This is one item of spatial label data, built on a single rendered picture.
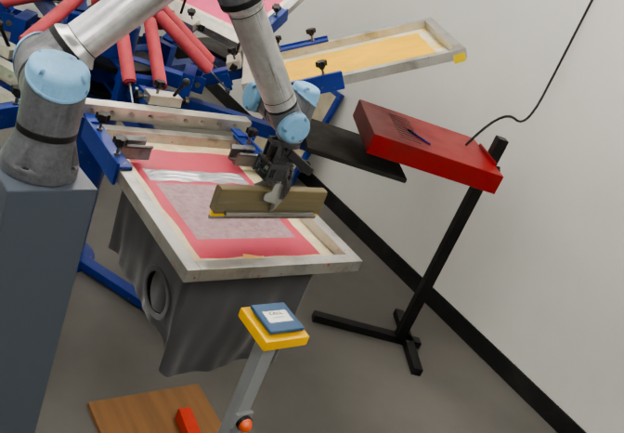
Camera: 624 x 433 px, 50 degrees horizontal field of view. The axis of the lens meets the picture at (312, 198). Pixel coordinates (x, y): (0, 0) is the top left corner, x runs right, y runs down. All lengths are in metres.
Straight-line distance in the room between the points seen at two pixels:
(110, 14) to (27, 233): 0.47
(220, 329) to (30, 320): 0.62
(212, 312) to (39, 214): 0.68
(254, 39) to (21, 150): 0.51
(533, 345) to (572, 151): 1.01
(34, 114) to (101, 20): 0.25
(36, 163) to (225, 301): 0.75
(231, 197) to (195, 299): 0.31
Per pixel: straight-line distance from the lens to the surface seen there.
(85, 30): 1.48
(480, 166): 2.98
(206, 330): 1.98
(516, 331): 3.76
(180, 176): 2.15
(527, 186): 3.68
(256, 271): 1.77
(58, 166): 1.40
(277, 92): 1.50
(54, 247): 1.49
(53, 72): 1.35
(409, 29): 3.19
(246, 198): 1.79
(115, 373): 2.81
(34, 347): 1.65
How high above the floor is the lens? 1.88
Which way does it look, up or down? 23 degrees down
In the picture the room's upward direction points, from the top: 22 degrees clockwise
